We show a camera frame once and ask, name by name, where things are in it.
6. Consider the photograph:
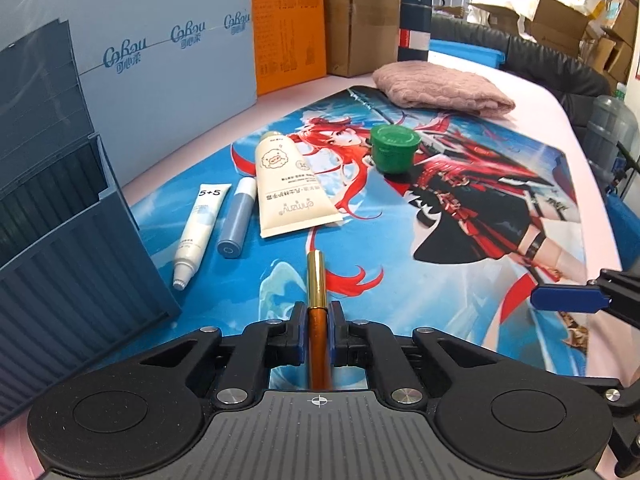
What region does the gold amber lip gloss tube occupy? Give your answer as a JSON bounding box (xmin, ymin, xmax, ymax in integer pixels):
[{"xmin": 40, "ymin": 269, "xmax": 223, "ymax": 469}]
[{"xmin": 307, "ymin": 249, "xmax": 331, "ymax": 390}]

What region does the blue cylindrical stick tube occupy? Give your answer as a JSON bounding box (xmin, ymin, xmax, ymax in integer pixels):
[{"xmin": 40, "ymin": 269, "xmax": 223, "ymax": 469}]
[{"xmin": 217, "ymin": 177, "xmax": 257, "ymax": 259}]

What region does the cream large lotion tube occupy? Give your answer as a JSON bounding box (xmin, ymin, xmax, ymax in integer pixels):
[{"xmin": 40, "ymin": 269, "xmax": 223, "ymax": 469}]
[{"xmin": 255, "ymin": 131, "xmax": 343, "ymax": 240}]

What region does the anime printed desk mat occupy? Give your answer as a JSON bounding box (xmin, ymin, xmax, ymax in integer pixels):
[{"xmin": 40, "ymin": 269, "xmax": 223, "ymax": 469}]
[{"xmin": 132, "ymin": 86, "xmax": 589, "ymax": 375}]

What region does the white slim cream tube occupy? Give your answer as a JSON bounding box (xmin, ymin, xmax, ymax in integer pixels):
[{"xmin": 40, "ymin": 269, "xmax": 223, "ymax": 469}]
[{"xmin": 172, "ymin": 183, "xmax": 231, "ymax": 290}]

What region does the clear water jug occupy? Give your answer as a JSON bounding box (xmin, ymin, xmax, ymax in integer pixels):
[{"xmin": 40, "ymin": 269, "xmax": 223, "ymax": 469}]
[{"xmin": 580, "ymin": 96, "xmax": 639, "ymax": 194}]

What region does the green lidded jar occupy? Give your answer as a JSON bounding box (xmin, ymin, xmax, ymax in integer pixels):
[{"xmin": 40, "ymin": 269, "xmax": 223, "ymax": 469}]
[{"xmin": 370, "ymin": 125, "xmax": 421, "ymax": 174}]

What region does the dark blue container storage box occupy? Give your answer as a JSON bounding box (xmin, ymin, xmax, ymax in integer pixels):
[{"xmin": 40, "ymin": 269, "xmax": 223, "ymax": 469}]
[{"xmin": 1, "ymin": 21, "xmax": 180, "ymax": 420}]

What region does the black leather sofa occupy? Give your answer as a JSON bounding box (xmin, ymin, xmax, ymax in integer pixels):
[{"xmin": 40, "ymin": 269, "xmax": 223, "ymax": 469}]
[{"xmin": 432, "ymin": 14, "xmax": 611, "ymax": 136}]

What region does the pink folded towel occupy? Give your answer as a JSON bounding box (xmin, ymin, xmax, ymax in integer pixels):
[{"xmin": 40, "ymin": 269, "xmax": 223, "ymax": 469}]
[{"xmin": 372, "ymin": 61, "xmax": 515, "ymax": 118}]

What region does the light blue Cabou box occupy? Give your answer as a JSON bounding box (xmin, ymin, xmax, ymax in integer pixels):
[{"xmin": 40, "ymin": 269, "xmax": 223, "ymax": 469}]
[{"xmin": 1, "ymin": 0, "xmax": 257, "ymax": 183}]

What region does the navy thermos bottle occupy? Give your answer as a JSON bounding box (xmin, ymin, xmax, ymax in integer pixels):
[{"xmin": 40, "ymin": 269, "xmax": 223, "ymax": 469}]
[{"xmin": 397, "ymin": 0, "xmax": 433, "ymax": 62}]

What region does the brown cardboard box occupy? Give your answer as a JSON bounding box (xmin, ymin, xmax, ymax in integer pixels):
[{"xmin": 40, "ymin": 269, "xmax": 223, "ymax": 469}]
[{"xmin": 323, "ymin": 0, "xmax": 400, "ymax": 77}]

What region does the orange printed box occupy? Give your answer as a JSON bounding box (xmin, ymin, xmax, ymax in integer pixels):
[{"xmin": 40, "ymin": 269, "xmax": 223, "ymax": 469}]
[{"xmin": 252, "ymin": 0, "xmax": 326, "ymax": 96}]

